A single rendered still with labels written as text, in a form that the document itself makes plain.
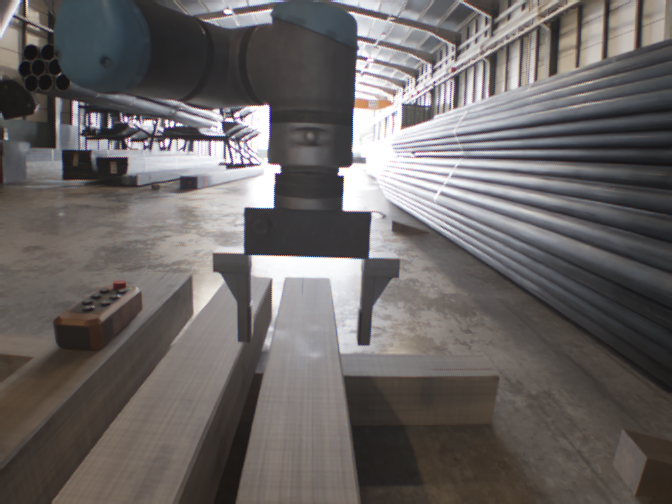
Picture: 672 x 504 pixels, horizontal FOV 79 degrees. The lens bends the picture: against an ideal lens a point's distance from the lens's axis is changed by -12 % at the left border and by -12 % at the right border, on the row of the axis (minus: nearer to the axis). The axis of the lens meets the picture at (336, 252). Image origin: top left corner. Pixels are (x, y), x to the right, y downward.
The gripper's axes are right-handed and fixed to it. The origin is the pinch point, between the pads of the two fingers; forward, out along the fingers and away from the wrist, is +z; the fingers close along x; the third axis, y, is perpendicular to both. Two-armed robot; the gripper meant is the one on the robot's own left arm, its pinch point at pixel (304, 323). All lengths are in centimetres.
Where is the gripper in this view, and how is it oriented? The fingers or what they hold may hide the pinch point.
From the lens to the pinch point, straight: 52.0
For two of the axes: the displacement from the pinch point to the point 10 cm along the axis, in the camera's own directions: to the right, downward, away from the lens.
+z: -0.4, 9.8, 2.0
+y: 0.5, 2.0, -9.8
